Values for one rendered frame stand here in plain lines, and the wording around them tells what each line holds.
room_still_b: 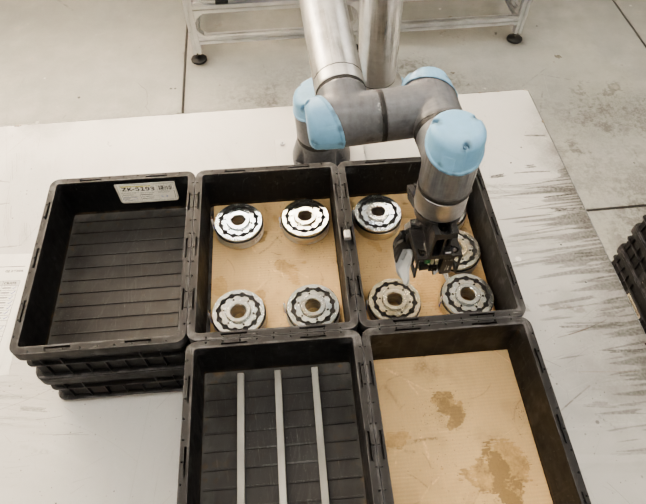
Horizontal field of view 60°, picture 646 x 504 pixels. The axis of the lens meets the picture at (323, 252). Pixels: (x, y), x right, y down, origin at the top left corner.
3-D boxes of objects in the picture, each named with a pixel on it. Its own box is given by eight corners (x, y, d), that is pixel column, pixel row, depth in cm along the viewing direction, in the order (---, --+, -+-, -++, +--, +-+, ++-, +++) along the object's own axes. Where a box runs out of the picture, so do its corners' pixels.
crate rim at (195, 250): (197, 178, 121) (195, 170, 119) (336, 169, 123) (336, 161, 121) (188, 347, 99) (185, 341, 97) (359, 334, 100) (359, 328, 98)
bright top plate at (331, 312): (287, 285, 112) (287, 284, 111) (338, 285, 112) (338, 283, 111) (286, 331, 106) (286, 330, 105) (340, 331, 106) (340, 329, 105)
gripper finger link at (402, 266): (391, 299, 98) (409, 269, 91) (384, 271, 101) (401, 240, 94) (408, 299, 99) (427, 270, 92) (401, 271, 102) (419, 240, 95)
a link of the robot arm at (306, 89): (293, 117, 144) (287, 74, 132) (345, 110, 144) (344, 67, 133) (298, 151, 137) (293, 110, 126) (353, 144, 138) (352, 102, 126)
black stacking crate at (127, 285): (72, 215, 128) (52, 181, 118) (204, 207, 129) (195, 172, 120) (36, 382, 105) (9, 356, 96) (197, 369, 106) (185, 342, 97)
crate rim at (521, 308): (336, 169, 123) (337, 161, 121) (472, 160, 124) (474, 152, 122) (359, 334, 100) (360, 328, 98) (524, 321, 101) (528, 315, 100)
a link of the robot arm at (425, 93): (376, 68, 81) (391, 120, 75) (453, 58, 81) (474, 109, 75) (374, 110, 87) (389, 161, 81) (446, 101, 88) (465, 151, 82)
